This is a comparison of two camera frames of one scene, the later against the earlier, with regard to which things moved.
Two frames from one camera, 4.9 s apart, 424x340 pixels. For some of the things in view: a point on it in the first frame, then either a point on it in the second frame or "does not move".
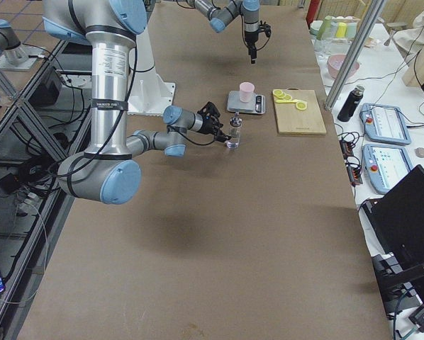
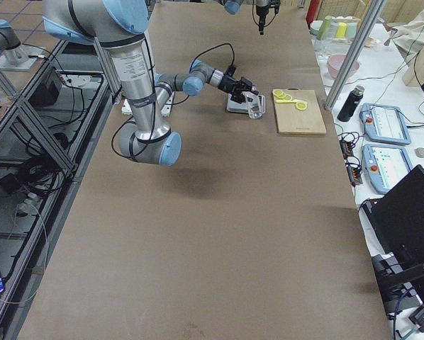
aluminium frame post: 354,55 does not move
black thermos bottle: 351,103 does not move
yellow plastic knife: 286,101 does not move
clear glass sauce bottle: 235,123 -> 256,104
